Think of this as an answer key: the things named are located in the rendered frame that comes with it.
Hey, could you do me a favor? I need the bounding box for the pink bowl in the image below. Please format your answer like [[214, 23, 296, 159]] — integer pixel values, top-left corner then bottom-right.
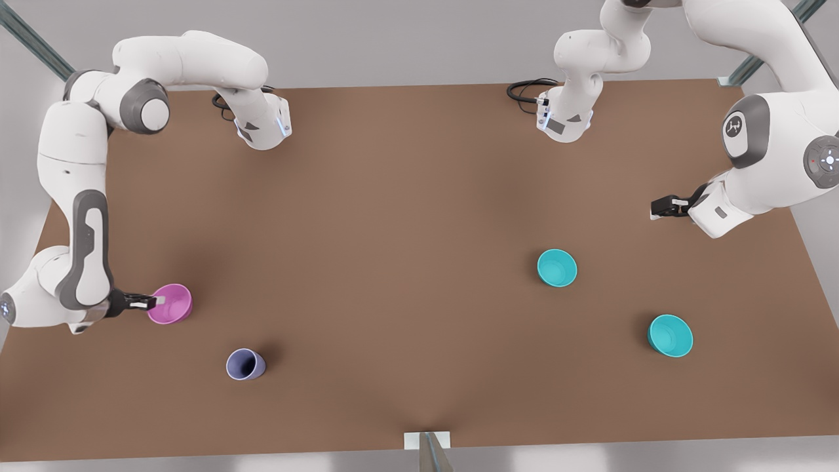
[[147, 283, 193, 325]]

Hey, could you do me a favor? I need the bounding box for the black cable loop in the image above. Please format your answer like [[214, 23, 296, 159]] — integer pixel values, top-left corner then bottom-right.
[[506, 78, 560, 116], [211, 85, 277, 123]]

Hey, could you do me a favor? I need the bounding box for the lavender cup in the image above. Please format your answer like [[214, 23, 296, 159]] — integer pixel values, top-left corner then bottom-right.
[[226, 348, 267, 382]]

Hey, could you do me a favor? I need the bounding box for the teal blue bowl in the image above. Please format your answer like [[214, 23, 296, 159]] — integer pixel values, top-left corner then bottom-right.
[[648, 314, 694, 359], [537, 248, 578, 288]]

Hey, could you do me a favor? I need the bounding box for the silver frame post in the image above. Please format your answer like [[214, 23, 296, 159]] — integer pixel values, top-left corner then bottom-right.
[[717, 0, 828, 88], [0, 0, 77, 83], [403, 431, 454, 472]]

